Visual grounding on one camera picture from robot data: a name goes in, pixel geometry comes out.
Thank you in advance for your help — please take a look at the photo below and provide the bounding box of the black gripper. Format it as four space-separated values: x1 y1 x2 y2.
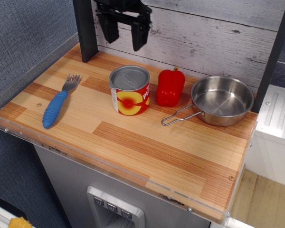
96 0 152 51

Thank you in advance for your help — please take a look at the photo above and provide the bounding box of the red peach can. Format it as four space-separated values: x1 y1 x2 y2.
109 65 150 116

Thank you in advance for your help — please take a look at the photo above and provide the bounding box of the red bell pepper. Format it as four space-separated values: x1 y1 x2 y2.
156 67 185 107

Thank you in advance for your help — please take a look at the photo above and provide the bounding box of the small steel pan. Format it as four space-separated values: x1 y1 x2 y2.
161 76 255 126

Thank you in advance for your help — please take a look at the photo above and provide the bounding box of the grey toy fridge cabinet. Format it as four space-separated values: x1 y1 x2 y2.
35 146 210 228

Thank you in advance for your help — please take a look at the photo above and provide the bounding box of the white toy sink unit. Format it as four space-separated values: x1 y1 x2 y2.
244 85 285 185

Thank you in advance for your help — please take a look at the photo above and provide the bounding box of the yellow sponge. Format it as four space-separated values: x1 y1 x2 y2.
8 217 33 228

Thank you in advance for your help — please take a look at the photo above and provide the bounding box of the white black tray corner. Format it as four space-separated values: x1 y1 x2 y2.
0 199 27 228

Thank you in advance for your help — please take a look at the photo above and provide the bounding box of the dark grey left post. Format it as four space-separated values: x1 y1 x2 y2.
73 0 98 63

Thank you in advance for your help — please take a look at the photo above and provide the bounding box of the dark grey post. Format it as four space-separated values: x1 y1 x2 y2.
73 0 98 63
251 11 285 113

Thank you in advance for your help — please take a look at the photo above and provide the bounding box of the blue handled fork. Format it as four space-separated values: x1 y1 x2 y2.
42 74 80 129

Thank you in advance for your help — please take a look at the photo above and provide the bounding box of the dark grey right post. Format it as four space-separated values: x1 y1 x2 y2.
251 11 285 113

